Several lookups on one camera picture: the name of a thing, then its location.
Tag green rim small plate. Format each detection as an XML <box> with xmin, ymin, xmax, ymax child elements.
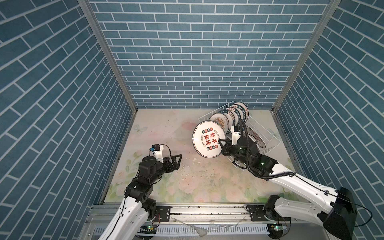
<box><xmin>226</xmin><ymin>107</ymin><xmax>241</xmax><ymax>126</ymax></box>
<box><xmin>230</xmin><ymin>104</ymin><xmax>247</xmax><ymax>122</ymax></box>
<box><xmin>221</xmin><ymin>110</ymin><xmax>235</xmax><ymax>133</ymax></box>

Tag clear plastic piece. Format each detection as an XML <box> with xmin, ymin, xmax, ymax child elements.
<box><xmin>174</xmin><ymin>219</ymin><xmax>249</xmax><ymax>238</ymax></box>

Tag aluminium corner post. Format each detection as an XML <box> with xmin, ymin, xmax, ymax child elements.
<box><xmin>78</xmin><ymin>0</ymin><xmax>138</xmax><ymax>115</ymax></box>
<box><xmin>272</xmin><ymin>0</ymin><xmax>341</xmax><ymax>114</ymax></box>

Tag left green circuit board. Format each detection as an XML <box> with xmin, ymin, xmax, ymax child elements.
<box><xmin>138</xmin><ymin>226</ymin><xmax>158</xmax><ymax>235</ymax></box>

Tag orange sunburst small plate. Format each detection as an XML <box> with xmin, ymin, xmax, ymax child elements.
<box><xmin>209</xmin><ymin>113</ymin><xmax>230</xmax><ymax>134</ymax></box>

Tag aluminium left corner post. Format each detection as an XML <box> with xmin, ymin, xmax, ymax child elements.
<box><xmin>78</xmin><ymin>0</ymin><xmax>138</xmax><ymax>115</ymax></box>

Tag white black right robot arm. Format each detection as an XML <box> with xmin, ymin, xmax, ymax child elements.
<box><xmin>218</xmin><ymin>137</ymin><xmax>358</xmax><ymax>240</ymax></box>

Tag red rim small plate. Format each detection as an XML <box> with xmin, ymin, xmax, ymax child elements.
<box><xmin>232</xmin><ymin>102</ymin><xmax>249</xmax><ymax>123</ymax></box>

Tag aluminium right corner post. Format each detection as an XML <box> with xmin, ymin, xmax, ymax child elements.
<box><xmin>272</xmin><ymin>0</ymin><xmax>341</xmax><ymax>114</ymax></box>

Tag white vent grille strip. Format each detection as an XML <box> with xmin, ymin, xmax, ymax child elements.
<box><xmin>136</xmin><ymin>224</ymin><xmax>270</xmax><ymax>237</ymax></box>

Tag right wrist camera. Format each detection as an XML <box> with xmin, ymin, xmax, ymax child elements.
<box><xmin>231</xmin><ymin>125</ymin><xmax>242</xmax><ymax>146</ymax></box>

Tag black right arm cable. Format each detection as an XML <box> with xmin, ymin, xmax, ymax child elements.
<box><xmin>232</xmin><ymin>119</ymin><xmax>373</xmax><ymax>228</ymax></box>

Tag white wire dish rack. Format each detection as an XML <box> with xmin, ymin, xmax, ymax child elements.
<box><xmin>199</xmin><ymin>101</ymin><xmax>281</xmax><ymax>155</ymax></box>

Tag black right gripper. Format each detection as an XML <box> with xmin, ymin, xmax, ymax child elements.
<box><xmin>217</xmin><ymin>137</ymin><xmax>251</xmax><ymax>168</ymax></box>

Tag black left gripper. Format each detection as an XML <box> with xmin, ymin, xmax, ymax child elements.
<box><xmin>148</xmin><ymin>154</ymin><xmax>183</xmax><ymax>186</ymax></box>

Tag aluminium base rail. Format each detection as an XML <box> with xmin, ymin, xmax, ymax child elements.
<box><xmin>85</xmin><ymin>202</ymin><xmax>331</xmax><ymax>226</ymax></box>

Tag right green circuit board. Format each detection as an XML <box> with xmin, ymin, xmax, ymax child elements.
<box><xmin>268</xmin><ymin>224</ymin><xmax>287</xmax><ymax>234</ymax></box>

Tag large red character plate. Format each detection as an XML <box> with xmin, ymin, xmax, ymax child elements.
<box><xmin>248</xmin><ymin>127</ymin><xmax>266</xmax><ymax>149</ymax></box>
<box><xmin>192</xmin><ymin>121</ymin><xmax>226</xmax><ymax>159</ymax></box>

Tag green circuit board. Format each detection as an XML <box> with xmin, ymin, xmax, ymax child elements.
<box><xmin>138</xmin><ymin>226</ymin><xmax>158</xmax><ymax>235</ymax></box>
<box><xmin>268</xmin><ymin>224</ymin><xmax>287</xmax><ymax>234</ymax></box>

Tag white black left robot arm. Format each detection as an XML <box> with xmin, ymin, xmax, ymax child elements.
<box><xmin>100</xmin><ymin>155</ymin><xmax>183</xmax><ymax>240</ymax></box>

